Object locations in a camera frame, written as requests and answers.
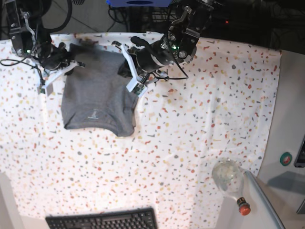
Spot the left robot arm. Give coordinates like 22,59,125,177
118,0,216,81

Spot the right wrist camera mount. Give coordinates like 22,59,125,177
36,60,85,96

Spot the green tape roll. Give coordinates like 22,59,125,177
280,152,292,167

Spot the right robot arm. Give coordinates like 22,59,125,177
0,0,73,71

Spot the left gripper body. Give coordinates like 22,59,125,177
128,36,173,78

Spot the dark phone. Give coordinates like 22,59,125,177
294,138,305,168

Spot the clear glass bottle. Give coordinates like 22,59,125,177
212,158,251,216

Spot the terrazzo pattern tablecloth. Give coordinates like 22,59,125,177
0,38,282,229

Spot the blue box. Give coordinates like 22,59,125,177
106,0,172,7

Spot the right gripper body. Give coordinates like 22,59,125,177
38,42,72,71

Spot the grey t-shirt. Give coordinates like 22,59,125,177
61,44,138,137

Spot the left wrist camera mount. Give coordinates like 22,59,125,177
112,41,157,98

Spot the black keyboard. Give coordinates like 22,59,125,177
45,208,158,229

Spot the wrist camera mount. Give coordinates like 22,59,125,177
112,41,157,98
36,60,85,96

